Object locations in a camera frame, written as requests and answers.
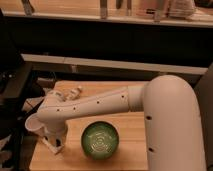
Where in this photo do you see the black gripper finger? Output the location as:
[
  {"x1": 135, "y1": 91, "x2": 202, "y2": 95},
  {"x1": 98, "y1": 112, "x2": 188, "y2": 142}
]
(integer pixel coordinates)
[{"x1": 56, "y1": 139, "x2": 62, "y2": 147}]

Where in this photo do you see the white sponge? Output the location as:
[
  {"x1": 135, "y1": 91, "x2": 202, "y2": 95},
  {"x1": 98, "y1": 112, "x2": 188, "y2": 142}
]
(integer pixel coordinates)
[{"x1": 42, "y1": 137, "x2": 64, "y2": 154}]

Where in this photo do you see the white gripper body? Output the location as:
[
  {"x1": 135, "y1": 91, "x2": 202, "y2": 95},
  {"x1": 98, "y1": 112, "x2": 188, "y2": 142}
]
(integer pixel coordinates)
[{"x1": 45, "y1": 123, "x2": 68, "y2": 143}]

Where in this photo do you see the white paper cup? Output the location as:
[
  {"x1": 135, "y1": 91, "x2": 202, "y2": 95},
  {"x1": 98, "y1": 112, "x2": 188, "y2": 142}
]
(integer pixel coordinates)
[{"x1": 25, "y1": 114, "x2": 44, "y2": 137}]

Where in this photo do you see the green ribbed bowl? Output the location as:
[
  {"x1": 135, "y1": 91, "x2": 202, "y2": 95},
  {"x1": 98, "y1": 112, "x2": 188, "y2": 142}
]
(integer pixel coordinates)
[{"x1": 81, "y1": 121, "x2": 119, "y2": 160}]

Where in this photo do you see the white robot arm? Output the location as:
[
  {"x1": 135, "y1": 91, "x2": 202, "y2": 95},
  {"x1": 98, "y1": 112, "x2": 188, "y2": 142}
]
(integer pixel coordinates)
[{"x1": 37, "y1": 75, "x2": 207, "y2": 171}]

